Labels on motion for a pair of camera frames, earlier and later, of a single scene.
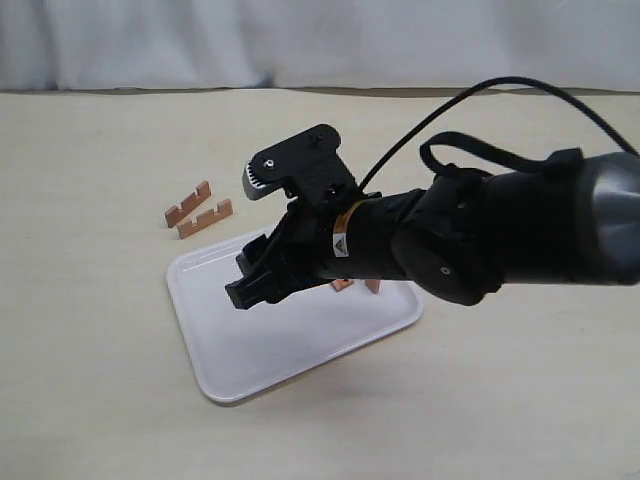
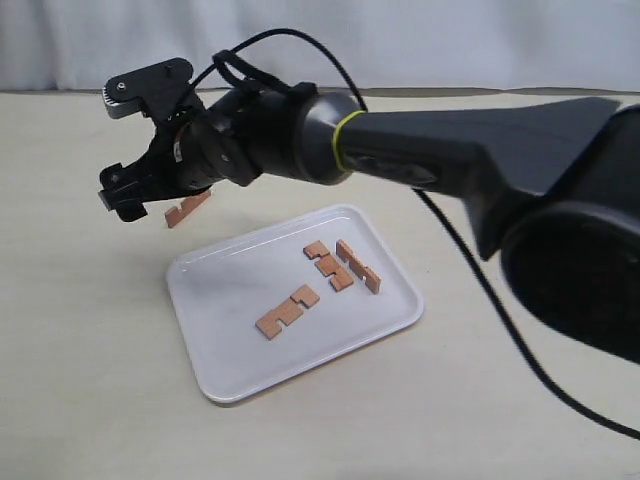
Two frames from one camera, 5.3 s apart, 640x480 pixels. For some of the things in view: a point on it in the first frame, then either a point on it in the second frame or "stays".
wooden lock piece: (174, 214) stays
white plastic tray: (237, 351) stays
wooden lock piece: (187, 227) -> (287, 312)
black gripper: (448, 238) -> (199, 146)
